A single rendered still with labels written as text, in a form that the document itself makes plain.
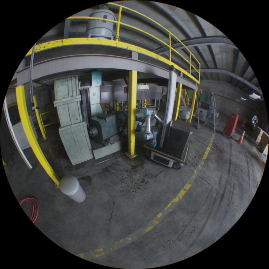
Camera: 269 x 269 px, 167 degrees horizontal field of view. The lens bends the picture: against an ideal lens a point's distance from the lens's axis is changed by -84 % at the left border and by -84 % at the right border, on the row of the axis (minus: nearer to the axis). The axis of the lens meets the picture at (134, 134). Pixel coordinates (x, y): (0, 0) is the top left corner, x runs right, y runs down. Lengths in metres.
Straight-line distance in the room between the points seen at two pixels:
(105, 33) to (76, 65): 1.45
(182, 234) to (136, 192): 0.99
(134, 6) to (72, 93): 4.37
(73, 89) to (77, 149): 1.11
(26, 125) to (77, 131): 0.95
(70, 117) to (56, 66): 0.89
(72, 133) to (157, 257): 2.28
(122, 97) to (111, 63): 1.31
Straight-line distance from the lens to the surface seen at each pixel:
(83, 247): 1.55
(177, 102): 2.90
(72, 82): 1.73
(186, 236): 1.57
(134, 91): 1.55
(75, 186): 1.31
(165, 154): 1.73
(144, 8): 5.12
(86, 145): 1.94
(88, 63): 1.36
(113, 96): 2.42
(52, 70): 1.36
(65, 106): 1.72
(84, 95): 1.70
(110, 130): 1.84
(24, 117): 1.43
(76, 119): 1.74
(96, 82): 2.32
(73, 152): 1.99
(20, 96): 1.44
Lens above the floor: 1.39
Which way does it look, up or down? 29 degrees down
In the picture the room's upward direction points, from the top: 2 degrees clockwise
